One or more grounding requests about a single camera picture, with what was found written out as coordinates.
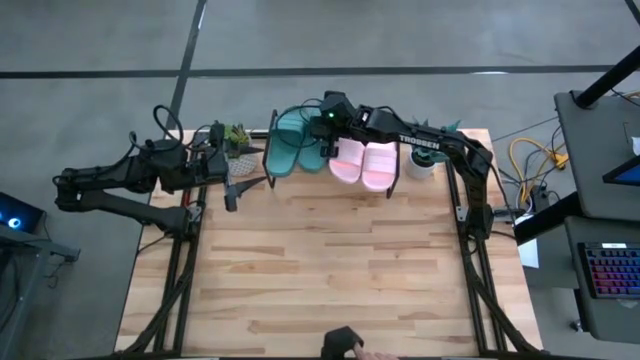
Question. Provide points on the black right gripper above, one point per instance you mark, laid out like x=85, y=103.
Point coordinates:
x=360, y=130

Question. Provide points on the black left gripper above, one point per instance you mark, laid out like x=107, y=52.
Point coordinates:
x=210, y=167

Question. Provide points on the green rubber slide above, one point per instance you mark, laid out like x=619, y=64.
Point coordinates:
x=312, y=157
x=282, y=157

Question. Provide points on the pink rubber slide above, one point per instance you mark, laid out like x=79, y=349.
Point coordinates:
x=380, y=167
x=347, y=162

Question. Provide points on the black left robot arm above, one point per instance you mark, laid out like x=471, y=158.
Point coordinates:
x=125, y=172

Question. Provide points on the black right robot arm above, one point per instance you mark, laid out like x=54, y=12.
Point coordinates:
x=425, y=140

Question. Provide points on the green succulent in patterned pot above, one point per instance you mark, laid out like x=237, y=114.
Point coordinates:
x=242, y=162

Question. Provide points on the aloe plant in white pot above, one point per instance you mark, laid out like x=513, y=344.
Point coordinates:
x=420, y=167

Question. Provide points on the black object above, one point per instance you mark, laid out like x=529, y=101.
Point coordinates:
x=340, y=342

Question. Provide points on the person's hand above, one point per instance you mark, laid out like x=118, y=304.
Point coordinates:
x=375, y=355

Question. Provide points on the grey metal stand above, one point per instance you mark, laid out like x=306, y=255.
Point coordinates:
x=30, y=245

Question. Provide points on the white paper sheet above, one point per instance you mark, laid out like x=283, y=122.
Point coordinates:
x=530, y=252

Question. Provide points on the black computer with blue light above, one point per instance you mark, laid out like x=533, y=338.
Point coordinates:
x=17, y=212

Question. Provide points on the black bar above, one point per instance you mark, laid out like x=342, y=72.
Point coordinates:
x=547, y=220

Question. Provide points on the grey side desk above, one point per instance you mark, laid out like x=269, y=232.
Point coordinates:
x=580, y=320
x=595, y=145

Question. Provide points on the black round pole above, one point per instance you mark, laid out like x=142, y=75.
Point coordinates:
x=607, y=77

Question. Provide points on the blue screen tablet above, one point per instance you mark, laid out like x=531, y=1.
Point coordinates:
x=625, y=172

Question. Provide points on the backlit keyboard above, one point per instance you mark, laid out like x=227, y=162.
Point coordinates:
x=612, y=270

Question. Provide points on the wooden shelf black metal frame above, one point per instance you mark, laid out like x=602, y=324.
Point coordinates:
x=272, y=186

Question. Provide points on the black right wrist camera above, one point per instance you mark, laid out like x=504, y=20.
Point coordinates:
x=336, y=107

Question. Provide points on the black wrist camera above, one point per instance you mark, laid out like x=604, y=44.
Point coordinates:
x=336, y=107
x=217, y=134

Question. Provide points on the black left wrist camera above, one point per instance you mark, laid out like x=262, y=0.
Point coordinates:
x=217, y=134

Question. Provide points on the black left table frame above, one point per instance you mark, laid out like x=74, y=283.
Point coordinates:
x=175, y=260

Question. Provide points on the black table frame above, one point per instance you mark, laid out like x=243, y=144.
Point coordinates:
x=175, y=260
x=469, y=270

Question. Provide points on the black right table frame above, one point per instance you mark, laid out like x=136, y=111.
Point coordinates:
x=469, y=270

